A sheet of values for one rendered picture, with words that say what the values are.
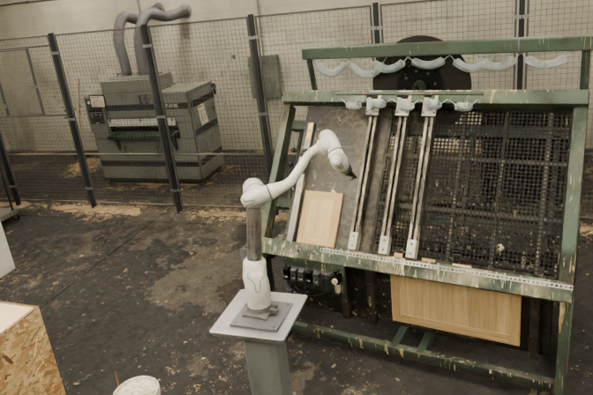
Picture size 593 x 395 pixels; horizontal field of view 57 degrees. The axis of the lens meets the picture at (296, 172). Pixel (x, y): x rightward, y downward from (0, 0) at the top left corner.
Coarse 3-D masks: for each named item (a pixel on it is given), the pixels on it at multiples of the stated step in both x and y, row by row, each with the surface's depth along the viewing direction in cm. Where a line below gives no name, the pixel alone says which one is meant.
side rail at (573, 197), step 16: (576, 112) 343; (576, 128) 341; (576, 144) 338; (576, 160) 336; (576, 176) 334; (576, 192) 331; (576, 208) 329; (576, 224) 327; (576, 240) 325; (560, 256) 327; (560, 272) 324
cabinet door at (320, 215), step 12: (312, 192) 416; (324, 192) 412; (312, 204) 414; (324, 204) 410; (336, 204) 405; (312, 216) 411; (324, 216) 407; (336, 216) 402; (300, 228) 413; (312, 228) 409; (324, 228) 404; (336, 228) 400; (300, 240) 410; (312, 240) 406; (324, 240) 402
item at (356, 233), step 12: (372, 96) 390; (372, 108) 401; (372, 120) 404; (372, 132) 401; (372, 144) 399; (372, 156) 401; (360, 180) 395; (360, 192) 393; (360, 204) 390; (360, 216) 388; (360, 228) 389; (360, 240) 390
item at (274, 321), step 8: (280, 304) 359; (288, 304) 358; (240, 312) 354; (280, 312) 350; (288, 312) 350; (240, 320) 345; (248, 320) 344; (256, 320) 343; (272, 320) 342; (280, 320) 341; (248, 328) 338; (256, 328) 336; (264, 328) 334; (272, 328) 334
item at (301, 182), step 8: (312, 128) 428; (312, 136) 429; (304, 144) 428; (304, 176) 422; (296, 184) 422; (304, 184) 423; (296, 192) 420; (296, 200) 418; (296, 208) 416; (296, 216) 415; (296, 224) 416; (288, 232) 415; (288, 240) 413
